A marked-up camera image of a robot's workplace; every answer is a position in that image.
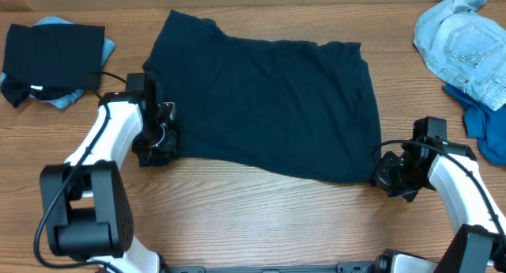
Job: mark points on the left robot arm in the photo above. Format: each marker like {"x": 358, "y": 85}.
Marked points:
{"x": 86, "y": 213}

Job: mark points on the folded light blue jeans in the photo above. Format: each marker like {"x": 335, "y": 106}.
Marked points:
{"x": 108, "y": 48}

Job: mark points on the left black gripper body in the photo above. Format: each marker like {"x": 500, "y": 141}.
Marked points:
{"x": 168, "y": 130}

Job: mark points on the black t-shirt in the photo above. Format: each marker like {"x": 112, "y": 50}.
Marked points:
{"x": 295, "y": 108}

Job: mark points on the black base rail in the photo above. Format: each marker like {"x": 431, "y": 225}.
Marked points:
{"x": 340, "y": 267}

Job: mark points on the crumpled light denim jeans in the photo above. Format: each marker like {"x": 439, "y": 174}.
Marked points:
{"x": 464, "y": 49}

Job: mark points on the dark blue garment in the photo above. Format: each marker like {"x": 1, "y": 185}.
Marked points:
{"x": 483, "y": 124}

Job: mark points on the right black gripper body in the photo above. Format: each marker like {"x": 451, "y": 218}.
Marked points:
{"x": 387, "y": 175}

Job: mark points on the black garment under stack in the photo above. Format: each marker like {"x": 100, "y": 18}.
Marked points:
{"x": 16, "y": 93}

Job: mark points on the folded black shirt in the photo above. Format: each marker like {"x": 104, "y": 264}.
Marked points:
{"x": 56, "y": 56}

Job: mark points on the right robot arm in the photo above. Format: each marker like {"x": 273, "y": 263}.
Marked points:
{"x": 430, "y": 161}

